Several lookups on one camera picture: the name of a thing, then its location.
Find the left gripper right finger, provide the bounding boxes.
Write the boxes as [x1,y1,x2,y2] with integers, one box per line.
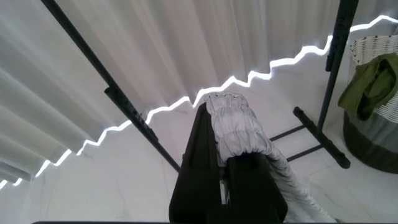
[225,151,289,223]

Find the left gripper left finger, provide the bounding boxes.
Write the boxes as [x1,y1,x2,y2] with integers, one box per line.
[168,102,229,223]

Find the pale grey shorts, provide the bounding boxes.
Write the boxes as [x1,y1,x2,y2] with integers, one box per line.
[205,91,338,223]

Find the black clothes rack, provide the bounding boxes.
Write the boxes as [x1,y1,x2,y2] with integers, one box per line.
[40,0,360,174]

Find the white laundry basket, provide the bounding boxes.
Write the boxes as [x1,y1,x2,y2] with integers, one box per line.
[343,34,398,175]

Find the green garment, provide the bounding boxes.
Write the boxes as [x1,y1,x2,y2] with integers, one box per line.
[337,52,398,121]

